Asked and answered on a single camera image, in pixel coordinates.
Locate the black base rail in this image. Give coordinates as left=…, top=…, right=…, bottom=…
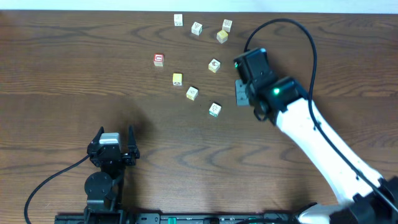
left=54, top=213, right=299, bottom=224

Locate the yellow block with ball picture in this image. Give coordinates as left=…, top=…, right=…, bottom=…
left=172, top=73, right=182, bottom=86

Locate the yellow top wooden block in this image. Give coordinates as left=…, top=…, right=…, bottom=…
left=216, top=30, right=228, bottom=44

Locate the wooden block with animal drawing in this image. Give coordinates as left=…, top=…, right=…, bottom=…
left=174, top=14, right=183, bottom=27

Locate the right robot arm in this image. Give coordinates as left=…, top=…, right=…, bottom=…
left=234, top=48, right=397, bottom=223

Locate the red top wooden block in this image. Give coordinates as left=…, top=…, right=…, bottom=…
left=153, top=54, right=165, bottom=67

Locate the green edged wooden block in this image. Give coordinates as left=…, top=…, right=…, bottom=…
left=209, top=103, right=221, bottom=117

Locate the yellow letter K block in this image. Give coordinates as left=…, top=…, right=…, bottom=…
left=186, top=86, right=198, bottom=101

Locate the wooden block with number three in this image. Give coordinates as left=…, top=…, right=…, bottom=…
left=191, top=22, right=203, bottom=35

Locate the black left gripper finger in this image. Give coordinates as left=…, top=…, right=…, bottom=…
left=127, top=126, right=137, bottom=149
left=92, top=126, right=104, bottom=144

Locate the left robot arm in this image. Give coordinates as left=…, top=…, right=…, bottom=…
left=84, top=126, right=140, bottom=224

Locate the yellow letter G block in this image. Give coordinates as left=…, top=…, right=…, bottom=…
left=208, top=58, right=221, bottom=73

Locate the wooden block with lattice top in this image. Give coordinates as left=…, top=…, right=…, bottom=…
left=222, top=19, right=233, bottom=32

